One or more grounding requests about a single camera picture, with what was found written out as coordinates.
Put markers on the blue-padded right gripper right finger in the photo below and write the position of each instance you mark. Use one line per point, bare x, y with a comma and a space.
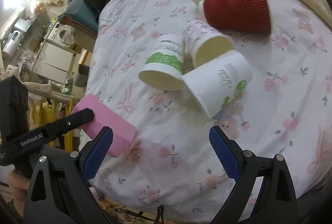
276, 201

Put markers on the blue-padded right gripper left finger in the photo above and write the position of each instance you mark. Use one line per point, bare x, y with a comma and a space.
59, 190

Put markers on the white paper cup green leaves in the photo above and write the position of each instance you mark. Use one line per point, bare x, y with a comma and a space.
215, 83

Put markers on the green-banded white paper cup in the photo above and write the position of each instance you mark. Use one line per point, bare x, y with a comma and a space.
164, 67

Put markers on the pink floral paper cup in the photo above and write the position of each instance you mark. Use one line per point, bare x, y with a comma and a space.
204, 43

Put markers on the red corrugated paper cup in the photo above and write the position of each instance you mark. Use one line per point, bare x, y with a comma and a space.
241, 15

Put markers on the person's left hand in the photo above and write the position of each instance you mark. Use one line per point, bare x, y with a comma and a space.
18, 184

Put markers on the yellow wooden rack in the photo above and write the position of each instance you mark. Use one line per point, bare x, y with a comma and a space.
45, 112

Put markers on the white kitchen cabinet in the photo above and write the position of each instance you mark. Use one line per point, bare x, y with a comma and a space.
53, 63

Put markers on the grey waste bin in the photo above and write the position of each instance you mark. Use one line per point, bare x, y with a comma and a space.
81, 76

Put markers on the floral white bed sheet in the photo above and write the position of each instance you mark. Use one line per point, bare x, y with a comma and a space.
275, 98

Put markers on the white washing machine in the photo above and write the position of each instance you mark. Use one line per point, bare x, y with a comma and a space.
62, 36

